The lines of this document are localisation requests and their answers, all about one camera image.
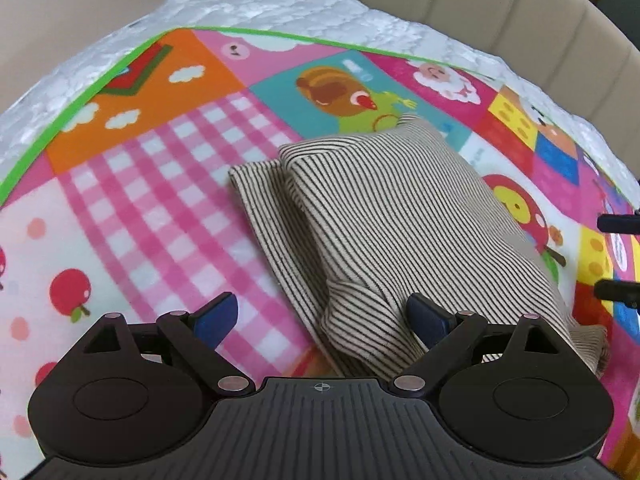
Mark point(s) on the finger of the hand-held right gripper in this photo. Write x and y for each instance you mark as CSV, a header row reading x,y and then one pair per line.
x,y
619,223
616,291

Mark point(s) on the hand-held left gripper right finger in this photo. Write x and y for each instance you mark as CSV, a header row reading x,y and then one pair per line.
x,y
424,318

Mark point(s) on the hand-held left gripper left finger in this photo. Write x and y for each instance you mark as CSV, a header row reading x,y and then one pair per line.
x,y
218,318

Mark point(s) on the striped beige garment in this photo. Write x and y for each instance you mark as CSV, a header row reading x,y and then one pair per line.
x,y
390,220

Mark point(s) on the colourful cartoon printed blanket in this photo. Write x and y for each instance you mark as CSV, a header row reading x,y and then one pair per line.
x,y
150,200

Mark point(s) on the white quilted mattress cover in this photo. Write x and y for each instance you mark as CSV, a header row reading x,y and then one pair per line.
x,y
280,7

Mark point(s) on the beige padded bed frame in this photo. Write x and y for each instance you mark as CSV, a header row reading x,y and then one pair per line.
x,y
500,0

